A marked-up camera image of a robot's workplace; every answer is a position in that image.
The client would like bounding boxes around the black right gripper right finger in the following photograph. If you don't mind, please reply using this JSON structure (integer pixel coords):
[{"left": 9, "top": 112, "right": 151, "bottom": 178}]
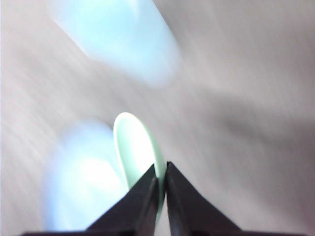
[{"left": 165, "top": 161, "right": 299, "bottom": 236}]

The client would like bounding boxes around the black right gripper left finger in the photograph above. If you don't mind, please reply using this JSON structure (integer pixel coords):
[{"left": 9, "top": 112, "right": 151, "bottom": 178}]
[{"left": 23, "top": 165, "right": 158, "bottom": 236}]

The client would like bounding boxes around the light blue plastic cup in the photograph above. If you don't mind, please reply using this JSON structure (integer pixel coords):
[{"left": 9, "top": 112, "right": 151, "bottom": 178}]
[{"left": 43, "top": 120, "right": 128, "bottom": 231}]

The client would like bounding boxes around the mint green plastic spoon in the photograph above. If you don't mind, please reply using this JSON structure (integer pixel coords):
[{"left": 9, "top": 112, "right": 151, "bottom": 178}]
[{"left": 113, "top": 112, "right": 166, "bottom": 223}]

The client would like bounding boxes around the blue plastic plate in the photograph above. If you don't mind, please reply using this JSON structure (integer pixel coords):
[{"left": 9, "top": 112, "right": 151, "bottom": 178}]
[{"left": 49, "top": 0, "right": 181, "bottom": 87}]

